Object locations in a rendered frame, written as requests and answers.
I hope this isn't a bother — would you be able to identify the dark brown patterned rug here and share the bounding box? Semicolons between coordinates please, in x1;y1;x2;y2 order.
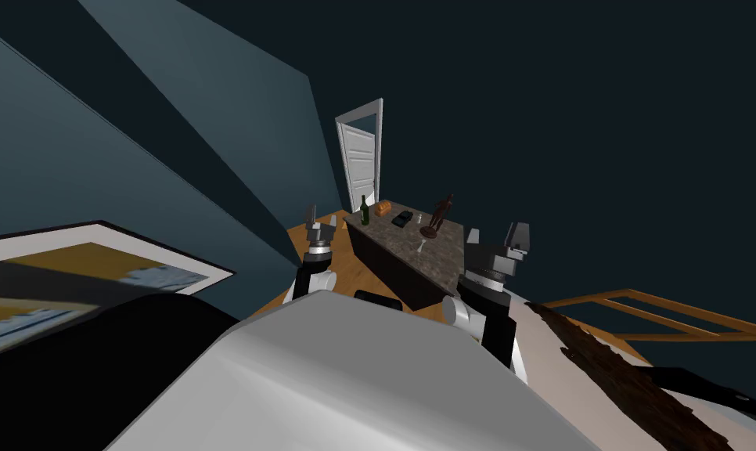
525;301;737;451

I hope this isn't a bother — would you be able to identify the framed yellow grey picture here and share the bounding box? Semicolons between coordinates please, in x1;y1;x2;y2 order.
0;219;238;363

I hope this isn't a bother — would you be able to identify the dark marble-top table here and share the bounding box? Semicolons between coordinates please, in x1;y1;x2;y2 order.
343;201;466;312

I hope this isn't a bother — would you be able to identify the wooden frame window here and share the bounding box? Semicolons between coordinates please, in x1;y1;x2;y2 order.
542;288;756;343

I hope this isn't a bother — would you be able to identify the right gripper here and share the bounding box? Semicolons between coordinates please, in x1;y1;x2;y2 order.
463;222;531;280

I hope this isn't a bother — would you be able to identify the white panelled door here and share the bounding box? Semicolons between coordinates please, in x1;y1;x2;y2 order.
340;121;379;205

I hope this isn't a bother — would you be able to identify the dark brown figure statue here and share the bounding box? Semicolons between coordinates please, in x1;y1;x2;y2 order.
419;193;455;240

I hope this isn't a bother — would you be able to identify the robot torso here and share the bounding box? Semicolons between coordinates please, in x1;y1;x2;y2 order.
105;289;601;451

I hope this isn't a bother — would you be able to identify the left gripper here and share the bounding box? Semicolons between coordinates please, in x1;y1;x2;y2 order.
304;203;338;255

